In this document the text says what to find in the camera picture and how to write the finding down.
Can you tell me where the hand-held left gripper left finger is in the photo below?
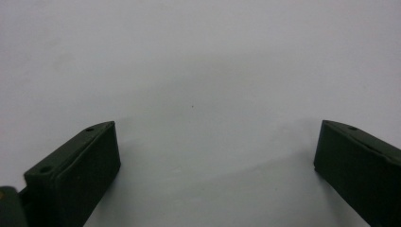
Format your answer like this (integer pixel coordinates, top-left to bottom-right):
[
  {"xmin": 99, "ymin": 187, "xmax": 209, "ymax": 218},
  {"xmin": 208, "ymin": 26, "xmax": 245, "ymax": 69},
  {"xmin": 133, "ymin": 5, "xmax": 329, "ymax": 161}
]
[{"xmin": 24, "ymin": 120, "xmax": 122, "ymax": 227}]

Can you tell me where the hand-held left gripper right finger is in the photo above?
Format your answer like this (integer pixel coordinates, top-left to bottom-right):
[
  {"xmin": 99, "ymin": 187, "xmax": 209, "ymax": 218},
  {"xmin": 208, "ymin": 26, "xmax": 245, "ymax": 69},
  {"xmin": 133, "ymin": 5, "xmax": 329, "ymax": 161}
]
[{"xmin": 313, "ymin": 119, "xmax": 401, "ymax": 227}]

